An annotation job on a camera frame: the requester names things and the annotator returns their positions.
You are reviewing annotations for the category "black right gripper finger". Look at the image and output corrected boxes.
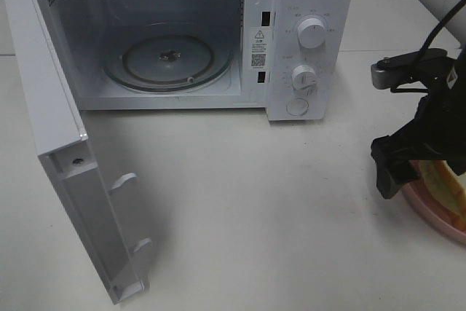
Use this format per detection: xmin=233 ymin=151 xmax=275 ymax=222
xmin=371 ymin=135 xmax=420 ymax=200

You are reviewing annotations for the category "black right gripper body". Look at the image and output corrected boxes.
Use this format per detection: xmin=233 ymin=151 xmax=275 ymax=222
xmin=391 ymin=82 xmax=465 ymax=175

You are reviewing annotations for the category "pink round plate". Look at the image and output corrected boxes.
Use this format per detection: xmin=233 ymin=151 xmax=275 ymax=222
xmin=402 ymin=161 xmax=465 ymax=245

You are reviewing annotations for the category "sandwich with lettuce and cheese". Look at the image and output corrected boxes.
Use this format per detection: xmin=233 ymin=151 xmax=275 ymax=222
xmin=418 ymin=160 xmax=465 ymax=232

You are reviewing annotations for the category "round white door button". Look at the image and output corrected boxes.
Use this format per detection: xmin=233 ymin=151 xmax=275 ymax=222
xmin=286 ymin=98 xmax=309 ymax=117

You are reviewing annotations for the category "white microwave door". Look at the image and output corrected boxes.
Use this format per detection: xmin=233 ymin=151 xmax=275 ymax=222
xmin=5 ymin=0 xmax=153 ymax=303

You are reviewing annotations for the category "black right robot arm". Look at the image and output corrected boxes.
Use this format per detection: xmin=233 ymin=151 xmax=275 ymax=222
xmin=371 ymin=49 xmax=465 ymax=199

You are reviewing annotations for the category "lower white timer knob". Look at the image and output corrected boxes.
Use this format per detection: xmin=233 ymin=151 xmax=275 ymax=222
xmin=291 ymin=65 xmax=317 ymax=90

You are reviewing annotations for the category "upper white round knob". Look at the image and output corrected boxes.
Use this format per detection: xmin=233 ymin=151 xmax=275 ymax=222
xmin=296 ymin=15 xmax=327 ymax=50

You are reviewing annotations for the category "white warning label sticker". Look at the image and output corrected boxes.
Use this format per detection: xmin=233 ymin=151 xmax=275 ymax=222
xmin=247 ymin=26 xmax=272 ymax=71

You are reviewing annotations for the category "glass microwave turntable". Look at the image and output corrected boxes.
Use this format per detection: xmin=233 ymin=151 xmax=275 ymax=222
xmin=103 ymin=22 xmax=240 ymax=92

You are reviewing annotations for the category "white microwave oven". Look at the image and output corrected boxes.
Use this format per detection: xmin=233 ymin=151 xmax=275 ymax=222
xmin=52 ymin=0 xmax=350 ymax=121

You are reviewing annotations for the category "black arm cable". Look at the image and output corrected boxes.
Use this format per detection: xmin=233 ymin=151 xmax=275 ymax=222
xmin=389 ymin=0 xmax=466 ymax=94

